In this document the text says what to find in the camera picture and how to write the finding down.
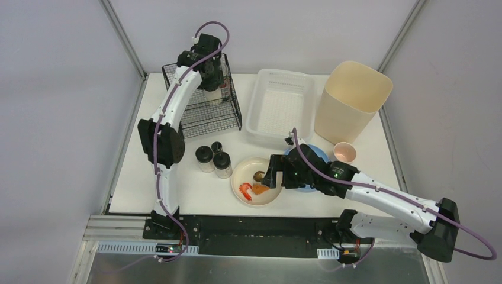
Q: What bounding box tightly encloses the spice jar black lid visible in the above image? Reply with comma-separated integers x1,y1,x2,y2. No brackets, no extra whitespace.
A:
213,151,233,179
203,87,223,106
195,146,215,173

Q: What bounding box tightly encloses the dark sauce bottle red label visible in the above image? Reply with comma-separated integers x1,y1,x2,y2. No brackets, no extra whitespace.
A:
220,56,231,102

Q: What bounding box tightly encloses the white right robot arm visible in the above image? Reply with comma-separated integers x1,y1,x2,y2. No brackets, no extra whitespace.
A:
260,135,459,263

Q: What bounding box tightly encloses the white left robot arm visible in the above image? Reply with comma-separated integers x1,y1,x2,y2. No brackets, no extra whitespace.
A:
137,33,226,234

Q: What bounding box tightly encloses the brown toy shrimp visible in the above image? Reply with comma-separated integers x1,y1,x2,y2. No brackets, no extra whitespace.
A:
253,171,266,183

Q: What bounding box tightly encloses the blue round plate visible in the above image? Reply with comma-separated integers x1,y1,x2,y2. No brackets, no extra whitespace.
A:
281,144,330,193

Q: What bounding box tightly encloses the orange fried food piece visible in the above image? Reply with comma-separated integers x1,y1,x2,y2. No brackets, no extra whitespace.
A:
252,184,270,195

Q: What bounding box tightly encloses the cream round plate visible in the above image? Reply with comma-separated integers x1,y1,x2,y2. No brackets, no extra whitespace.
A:
231,157,282,207

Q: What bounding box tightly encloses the red toy shrimp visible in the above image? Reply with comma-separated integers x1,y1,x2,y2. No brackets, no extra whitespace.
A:
239,183,252,201

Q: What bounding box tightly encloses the pink cup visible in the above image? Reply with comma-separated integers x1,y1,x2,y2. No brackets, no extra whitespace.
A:
333,142,357,164

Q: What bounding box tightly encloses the small dark taped spice jar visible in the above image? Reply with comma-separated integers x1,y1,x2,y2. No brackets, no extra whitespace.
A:
211,141,223,154

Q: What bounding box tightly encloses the white plastic perforated basket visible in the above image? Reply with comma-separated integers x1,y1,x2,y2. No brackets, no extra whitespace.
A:
245,69,317,144

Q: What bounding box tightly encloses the beige plastic waste bin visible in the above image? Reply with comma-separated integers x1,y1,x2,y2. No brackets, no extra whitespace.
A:
314,61,393,144

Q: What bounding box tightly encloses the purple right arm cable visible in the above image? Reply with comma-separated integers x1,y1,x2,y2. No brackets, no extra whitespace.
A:
291,127,498,261

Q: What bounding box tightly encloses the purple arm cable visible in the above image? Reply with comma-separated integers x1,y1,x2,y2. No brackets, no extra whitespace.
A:
153,21,231,263
291,127,498,261

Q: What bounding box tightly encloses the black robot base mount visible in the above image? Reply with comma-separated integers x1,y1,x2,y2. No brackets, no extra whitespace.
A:
143,212,357,258

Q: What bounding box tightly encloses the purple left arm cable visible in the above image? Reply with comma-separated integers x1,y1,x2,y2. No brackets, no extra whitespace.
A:
153,21,231,263

